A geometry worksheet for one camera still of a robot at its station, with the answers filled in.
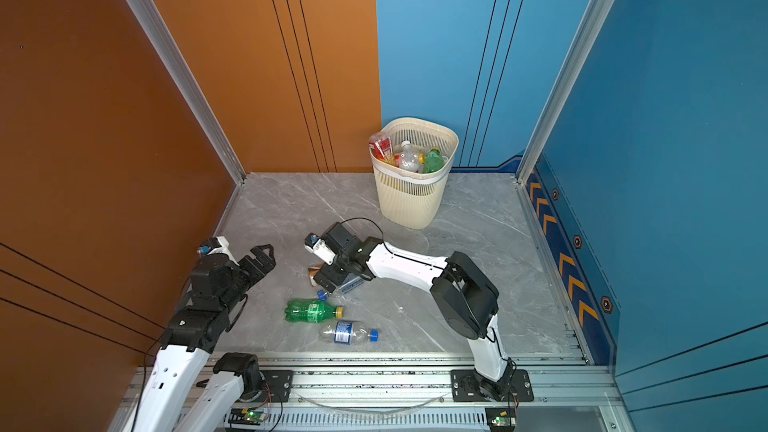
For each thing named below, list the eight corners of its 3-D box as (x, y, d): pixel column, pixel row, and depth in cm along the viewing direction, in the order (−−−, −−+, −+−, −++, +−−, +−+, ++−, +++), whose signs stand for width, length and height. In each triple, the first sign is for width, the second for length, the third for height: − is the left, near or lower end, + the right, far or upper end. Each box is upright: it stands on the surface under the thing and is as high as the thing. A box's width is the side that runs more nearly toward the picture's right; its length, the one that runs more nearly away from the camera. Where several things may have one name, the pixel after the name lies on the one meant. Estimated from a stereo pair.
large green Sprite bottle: (288, 325, 85) (282, 318, 81) (292, 306, 88) (287, 299, 84) (343, 324, 85) (340, 318, 81) (345, 306, 88) (342, 299, 84)
